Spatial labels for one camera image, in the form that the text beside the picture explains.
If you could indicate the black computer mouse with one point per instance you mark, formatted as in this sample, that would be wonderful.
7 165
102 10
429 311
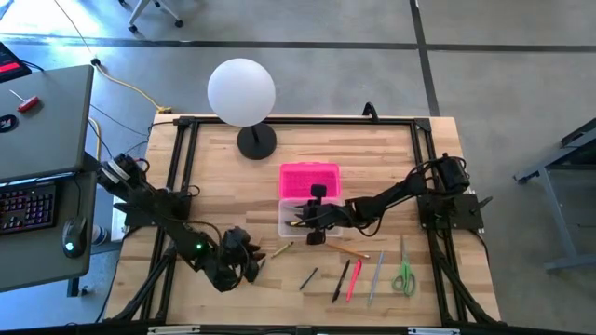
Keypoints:
74 237

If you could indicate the clear supply box pink lid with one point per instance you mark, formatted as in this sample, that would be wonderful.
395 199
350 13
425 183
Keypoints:
298 179

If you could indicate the office chair base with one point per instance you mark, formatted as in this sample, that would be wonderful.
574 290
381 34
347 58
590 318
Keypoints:
178 22

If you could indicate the short olive pencil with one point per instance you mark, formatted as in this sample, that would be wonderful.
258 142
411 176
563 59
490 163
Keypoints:
282 250

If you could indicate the black pen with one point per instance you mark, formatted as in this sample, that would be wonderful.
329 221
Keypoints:
341 280

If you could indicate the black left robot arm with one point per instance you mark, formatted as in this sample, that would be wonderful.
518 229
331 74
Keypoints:
158 209

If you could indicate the orange pencil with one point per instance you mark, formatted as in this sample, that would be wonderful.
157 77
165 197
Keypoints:
349 250

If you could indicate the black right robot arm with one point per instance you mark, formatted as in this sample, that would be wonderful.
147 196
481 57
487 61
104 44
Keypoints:
396 193

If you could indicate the black device with red display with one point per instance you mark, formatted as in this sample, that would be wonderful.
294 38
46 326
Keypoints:
11 65

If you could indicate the white bottle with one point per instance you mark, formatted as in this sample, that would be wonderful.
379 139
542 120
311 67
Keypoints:
98 235

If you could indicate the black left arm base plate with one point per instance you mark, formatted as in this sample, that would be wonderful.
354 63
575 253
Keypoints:
135 218

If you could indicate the pink pen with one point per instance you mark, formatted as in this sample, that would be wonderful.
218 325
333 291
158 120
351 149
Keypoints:
354 280

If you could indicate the grey desk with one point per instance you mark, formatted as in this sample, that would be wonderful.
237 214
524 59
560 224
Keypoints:
37 265

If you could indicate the black aluminium table frame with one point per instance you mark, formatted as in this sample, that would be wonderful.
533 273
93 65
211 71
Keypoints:
302 120

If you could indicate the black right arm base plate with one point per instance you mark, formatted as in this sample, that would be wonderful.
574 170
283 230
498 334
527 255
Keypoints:
461 211

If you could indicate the black backlit keyboard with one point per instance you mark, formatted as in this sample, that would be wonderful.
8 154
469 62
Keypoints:
25 209

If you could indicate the white globe lamp black stand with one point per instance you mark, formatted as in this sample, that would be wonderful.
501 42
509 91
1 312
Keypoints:
241 90

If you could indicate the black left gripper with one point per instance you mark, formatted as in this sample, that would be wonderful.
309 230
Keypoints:
233 260

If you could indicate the grey pen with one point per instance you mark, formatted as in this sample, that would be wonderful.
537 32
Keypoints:
375 277

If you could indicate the grey metal cart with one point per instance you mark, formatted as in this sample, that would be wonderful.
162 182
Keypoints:
582 149

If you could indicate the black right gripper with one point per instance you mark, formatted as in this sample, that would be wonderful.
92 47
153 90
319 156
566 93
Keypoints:
321 216

